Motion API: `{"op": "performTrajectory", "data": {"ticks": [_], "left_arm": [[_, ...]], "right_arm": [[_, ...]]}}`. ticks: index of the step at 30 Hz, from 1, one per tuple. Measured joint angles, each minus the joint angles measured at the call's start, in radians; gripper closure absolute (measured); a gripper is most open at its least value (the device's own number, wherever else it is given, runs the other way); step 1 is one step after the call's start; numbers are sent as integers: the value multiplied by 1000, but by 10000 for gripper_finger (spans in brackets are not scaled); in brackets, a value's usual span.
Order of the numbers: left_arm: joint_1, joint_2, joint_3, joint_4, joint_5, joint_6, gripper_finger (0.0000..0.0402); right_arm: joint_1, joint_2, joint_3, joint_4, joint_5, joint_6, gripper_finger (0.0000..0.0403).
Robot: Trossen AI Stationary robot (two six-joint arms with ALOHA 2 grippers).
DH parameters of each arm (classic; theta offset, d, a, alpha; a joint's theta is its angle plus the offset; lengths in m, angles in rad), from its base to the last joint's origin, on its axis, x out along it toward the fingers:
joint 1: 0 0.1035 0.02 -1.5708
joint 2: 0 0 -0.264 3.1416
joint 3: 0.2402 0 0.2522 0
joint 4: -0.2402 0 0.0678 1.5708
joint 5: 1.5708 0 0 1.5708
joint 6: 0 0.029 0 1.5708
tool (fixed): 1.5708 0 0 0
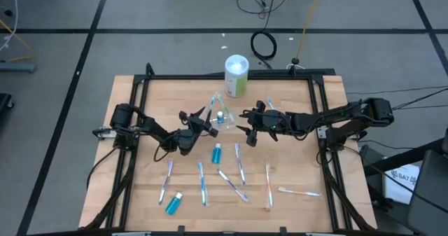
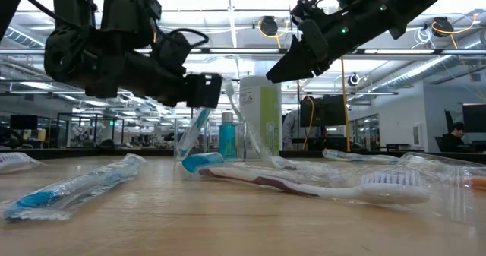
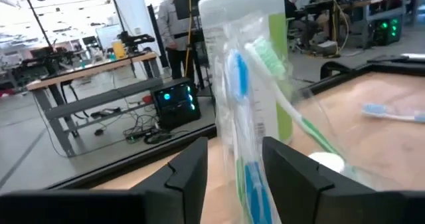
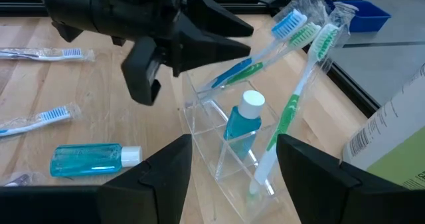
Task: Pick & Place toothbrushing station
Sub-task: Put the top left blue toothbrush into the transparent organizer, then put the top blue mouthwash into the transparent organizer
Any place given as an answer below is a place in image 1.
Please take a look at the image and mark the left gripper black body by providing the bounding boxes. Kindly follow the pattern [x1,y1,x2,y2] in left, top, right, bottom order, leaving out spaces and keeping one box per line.
[178,111,220,139]

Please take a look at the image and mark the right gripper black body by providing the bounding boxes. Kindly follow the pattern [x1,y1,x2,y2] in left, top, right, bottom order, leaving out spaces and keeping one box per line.
[246,101,283,147]

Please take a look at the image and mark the green toothbrush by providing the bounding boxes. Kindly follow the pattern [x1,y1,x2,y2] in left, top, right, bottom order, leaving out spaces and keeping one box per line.
[216,92,236,125]

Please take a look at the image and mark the violet blue toothbrush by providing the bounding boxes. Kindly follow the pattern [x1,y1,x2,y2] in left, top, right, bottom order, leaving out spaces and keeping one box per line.
[233,142,247,187]
[157,158,174,206]

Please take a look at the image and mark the dark purple toothbrush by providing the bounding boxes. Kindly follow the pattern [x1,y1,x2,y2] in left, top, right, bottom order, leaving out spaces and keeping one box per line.
[216,168,251,204]

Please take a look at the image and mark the red orange toothbrush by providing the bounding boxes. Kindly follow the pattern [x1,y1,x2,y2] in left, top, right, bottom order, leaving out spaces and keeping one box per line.
[264,162,274,211]

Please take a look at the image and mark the clear acrylic organizer box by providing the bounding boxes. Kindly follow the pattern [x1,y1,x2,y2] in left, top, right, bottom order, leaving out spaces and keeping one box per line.
[206,108,237,131]

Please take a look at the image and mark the white green wipes canister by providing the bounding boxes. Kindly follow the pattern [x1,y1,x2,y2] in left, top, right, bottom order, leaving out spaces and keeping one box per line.
[223,54,251,99]

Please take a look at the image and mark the black floor stand bar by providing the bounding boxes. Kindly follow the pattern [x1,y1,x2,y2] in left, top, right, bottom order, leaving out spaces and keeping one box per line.
[363,137,448,177]

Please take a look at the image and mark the white printed paper sheet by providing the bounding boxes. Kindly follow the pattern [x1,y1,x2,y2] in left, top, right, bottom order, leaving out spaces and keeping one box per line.
[383,164,421,205]

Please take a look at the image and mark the grey metal floor base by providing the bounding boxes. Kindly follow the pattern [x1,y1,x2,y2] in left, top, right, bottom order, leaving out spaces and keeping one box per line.
[0,61,36,74]

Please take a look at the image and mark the black caster foot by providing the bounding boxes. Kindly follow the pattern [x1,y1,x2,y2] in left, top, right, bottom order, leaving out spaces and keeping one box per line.
[0,92,15,111]

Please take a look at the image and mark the black metal table frame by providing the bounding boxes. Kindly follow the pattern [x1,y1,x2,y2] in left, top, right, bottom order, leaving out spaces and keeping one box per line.
[82,62,377,232]

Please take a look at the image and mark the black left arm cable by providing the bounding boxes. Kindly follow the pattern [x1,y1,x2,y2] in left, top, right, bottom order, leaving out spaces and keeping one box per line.
[153,134,176,162]

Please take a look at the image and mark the black coiled floor cable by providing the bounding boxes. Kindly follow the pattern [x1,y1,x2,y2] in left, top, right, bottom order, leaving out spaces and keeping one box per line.
[249,0,279,71]

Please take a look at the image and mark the yellow hanging cable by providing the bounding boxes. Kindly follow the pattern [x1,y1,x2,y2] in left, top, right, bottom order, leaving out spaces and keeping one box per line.
[295,0,325,60]

